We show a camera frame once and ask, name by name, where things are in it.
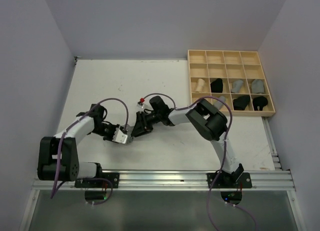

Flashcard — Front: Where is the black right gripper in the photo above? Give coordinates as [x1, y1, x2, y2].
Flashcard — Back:
[131, 110, 162, 136]

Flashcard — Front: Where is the beige underwear with navy trim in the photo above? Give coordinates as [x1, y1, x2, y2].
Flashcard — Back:
[194, 78, 206, 93]

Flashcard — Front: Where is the grey striped underwear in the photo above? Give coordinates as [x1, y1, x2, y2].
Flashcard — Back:
[125, 125, 134, 145]

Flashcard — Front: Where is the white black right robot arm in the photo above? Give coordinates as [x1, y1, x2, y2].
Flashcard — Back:
[130, 95, 244, 188]

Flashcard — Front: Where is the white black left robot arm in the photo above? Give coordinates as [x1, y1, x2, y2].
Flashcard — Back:
[37, 104, 120, 188]

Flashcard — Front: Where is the grey rolled sock lower left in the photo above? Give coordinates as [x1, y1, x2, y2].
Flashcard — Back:
[213, 95, 226, 110]

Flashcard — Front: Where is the grey rolled sock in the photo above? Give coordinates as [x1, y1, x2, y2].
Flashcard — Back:
[213, 95, 226, 110]
[230, 79, 244, 94]
[251, 79, 265, 94]

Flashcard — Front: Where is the black rolled sock upper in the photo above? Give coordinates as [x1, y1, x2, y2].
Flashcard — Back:
[210, 78, 224, 93]

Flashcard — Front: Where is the black rolled sock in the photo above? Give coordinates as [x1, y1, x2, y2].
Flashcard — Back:
[232, 95, 251, 111]
[210, 78, 224, 93]
[252, 96, 269, 111]

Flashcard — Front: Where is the black rolled sock lower middle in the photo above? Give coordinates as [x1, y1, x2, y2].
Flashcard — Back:
[232, 95, 251, 111]

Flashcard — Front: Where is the wooden compartment tray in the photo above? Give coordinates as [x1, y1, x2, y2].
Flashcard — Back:
[187, 49, 276, 117]

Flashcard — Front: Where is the grey rolled sock middle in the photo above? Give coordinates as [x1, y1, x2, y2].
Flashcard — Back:
[230, 79, 244, 94]

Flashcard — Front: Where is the black rolled sock lower right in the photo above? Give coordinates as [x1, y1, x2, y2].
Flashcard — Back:
[252, 96, 269, 111]

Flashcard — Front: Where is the grey rolled sock right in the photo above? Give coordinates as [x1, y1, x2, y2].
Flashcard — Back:
[251, 79, 265, 94]

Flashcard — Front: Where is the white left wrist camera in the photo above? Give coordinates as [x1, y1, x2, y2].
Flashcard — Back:
[112, 128, 130, 144]

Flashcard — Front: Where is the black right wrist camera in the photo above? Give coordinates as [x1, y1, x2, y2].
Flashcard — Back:
[149, 95, 171, 116]

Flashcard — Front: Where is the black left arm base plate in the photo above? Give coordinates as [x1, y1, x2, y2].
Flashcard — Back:
[74, 172, 120, 189]

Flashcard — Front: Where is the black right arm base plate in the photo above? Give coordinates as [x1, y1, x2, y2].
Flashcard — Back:
[212, 172, 253, 189]

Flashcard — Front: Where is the aluminium frame rail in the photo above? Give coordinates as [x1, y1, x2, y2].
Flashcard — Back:
[32, 168, 297, 192]

